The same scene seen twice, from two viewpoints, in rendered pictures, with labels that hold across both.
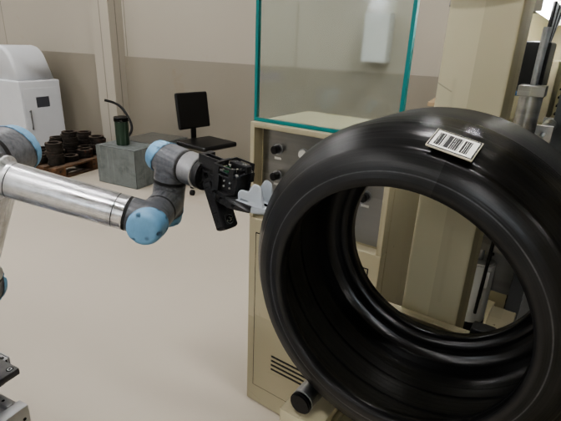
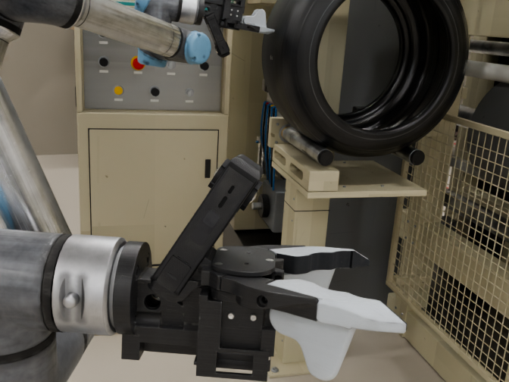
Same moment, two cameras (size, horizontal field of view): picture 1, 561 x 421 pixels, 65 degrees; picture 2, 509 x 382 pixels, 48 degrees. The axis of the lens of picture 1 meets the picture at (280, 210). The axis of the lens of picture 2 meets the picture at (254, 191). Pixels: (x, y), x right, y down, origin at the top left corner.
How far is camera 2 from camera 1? 1.26 m
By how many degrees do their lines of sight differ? 47
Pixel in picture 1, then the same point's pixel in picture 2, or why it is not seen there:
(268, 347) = not seen: hidden behind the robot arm
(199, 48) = not seen: outside the picture
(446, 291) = (331, 94)
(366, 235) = (207, 101)
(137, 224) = (198, 42)
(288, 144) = not seen: hidden behind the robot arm
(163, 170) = (164, 9)
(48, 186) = (126, 10)
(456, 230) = (335, 48)
